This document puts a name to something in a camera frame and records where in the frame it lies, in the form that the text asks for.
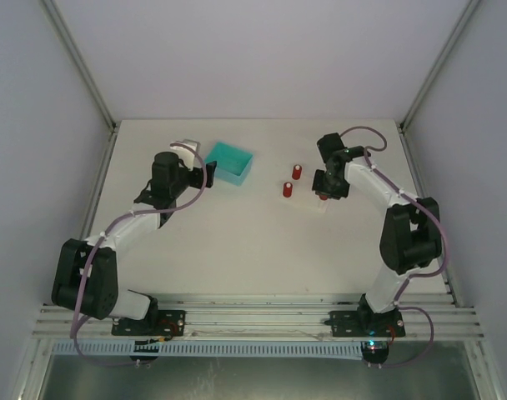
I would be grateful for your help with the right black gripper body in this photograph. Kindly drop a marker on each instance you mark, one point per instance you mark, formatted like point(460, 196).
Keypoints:
point(329, 190)

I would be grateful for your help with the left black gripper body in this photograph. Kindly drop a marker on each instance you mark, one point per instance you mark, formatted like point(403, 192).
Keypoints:
point(210, 173)

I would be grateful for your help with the teal plastic bin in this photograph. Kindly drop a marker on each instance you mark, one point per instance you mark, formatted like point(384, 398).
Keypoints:
point(233, 163)

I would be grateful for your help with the white peg fixture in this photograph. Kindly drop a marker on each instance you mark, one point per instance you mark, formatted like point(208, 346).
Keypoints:
point(304, 197)

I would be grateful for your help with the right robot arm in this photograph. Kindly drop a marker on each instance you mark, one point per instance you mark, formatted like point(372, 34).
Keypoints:
point(410, 239)

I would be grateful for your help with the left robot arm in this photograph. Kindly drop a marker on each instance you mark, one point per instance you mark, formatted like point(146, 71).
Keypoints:
point(86, 279)

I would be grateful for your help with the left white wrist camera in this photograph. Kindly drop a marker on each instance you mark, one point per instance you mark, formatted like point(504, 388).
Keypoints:
point(186, 150)

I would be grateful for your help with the right aluminium corner post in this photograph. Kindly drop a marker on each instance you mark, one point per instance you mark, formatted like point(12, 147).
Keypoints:
point(461, 23)

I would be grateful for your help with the aluminium corner post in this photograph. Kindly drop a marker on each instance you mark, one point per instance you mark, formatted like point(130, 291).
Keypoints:
point(461, 23)
point(68, 41)

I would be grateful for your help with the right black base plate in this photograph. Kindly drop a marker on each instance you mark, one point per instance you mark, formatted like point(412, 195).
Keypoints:
point(352, 324)

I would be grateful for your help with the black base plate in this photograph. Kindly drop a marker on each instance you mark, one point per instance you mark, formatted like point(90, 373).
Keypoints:
point(163, 323)
point(352, 324)

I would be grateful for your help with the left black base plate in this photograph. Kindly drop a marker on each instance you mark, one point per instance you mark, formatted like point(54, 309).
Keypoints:
point(163, 323)

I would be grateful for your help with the left aluminium corner post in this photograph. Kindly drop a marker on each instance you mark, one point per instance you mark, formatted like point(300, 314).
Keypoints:
point(68, 41)

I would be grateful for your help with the aluminium rail frame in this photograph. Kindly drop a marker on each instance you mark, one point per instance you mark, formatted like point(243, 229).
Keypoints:
point(286, 317)

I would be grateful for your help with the grey slotted cable duct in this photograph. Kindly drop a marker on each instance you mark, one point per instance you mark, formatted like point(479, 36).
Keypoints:
point(211, 349)

